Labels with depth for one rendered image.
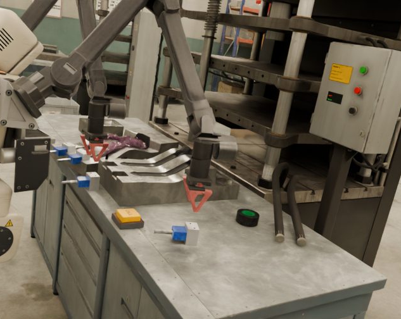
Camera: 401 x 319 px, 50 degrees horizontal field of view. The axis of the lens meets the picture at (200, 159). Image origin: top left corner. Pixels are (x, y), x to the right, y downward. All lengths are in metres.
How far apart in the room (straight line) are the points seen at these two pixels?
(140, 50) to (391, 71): 4.38
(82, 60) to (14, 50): 0.20
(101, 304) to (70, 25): 7.31
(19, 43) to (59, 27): 7.37
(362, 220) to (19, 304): 1.83
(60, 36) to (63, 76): 7.51
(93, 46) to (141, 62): 4.61
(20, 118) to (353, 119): 1.23
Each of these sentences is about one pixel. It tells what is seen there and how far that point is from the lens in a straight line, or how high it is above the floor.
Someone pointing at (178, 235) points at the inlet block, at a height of 0.83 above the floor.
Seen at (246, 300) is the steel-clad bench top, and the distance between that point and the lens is 1.14.
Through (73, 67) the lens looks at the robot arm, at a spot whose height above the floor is 1.27.
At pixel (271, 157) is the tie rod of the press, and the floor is 0.93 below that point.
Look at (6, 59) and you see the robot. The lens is 1.29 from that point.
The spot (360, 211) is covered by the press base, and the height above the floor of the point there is 0.65.
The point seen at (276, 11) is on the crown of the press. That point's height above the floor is 1.59.
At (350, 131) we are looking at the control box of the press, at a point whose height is 1.14.
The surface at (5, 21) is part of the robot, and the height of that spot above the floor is 1.36.
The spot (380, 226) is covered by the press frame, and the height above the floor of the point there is 0.54.
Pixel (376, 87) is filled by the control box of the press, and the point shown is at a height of 1.33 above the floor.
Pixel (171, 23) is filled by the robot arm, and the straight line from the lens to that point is 1.33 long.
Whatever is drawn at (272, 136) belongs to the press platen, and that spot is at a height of 1.03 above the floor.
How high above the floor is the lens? 1.41
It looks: 16 degrees down
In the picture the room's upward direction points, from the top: 10 degrees clockwise
